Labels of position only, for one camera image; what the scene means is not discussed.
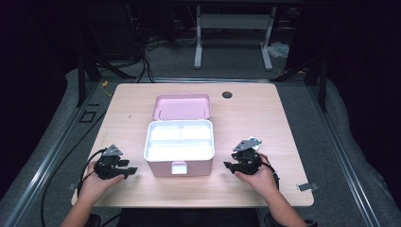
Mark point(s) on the aluminium floor rail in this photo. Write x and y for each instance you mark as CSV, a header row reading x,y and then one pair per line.
x,y
343,157
47,160

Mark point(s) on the crumpled clear plastic bag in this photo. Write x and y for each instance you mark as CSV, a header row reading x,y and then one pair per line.
x,y
279,49

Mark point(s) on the person's left hand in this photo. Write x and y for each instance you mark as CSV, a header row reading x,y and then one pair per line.
x,y
94,187

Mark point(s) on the person's dark lap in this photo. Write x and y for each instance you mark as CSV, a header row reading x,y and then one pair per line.
x,y
189,218

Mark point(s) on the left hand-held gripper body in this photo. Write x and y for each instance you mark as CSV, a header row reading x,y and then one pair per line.
x,y
107,165

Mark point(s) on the black metal stand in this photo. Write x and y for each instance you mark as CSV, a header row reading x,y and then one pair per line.
x,y
322,85
81,82

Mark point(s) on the grey metal table clip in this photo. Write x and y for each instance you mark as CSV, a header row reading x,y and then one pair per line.
x,y
307,186
72,186

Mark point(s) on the pink box lid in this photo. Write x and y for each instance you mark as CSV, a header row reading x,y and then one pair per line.
x,y
164,168

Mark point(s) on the black square floor frame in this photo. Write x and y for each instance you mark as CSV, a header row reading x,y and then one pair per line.
x,y
82,117

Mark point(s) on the white inner tray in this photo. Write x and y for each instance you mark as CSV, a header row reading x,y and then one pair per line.
x,y
179,152

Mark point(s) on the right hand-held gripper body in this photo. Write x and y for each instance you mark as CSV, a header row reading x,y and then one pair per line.
x,y
249,162

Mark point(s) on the yellow tag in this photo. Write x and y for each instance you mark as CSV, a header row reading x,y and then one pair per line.
x,y
105,84

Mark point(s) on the person's right hand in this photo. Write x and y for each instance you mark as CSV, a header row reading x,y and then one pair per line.
x,y
263,181

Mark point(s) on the white metal desk frame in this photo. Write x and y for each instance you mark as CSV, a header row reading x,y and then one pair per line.
x,y
233,22

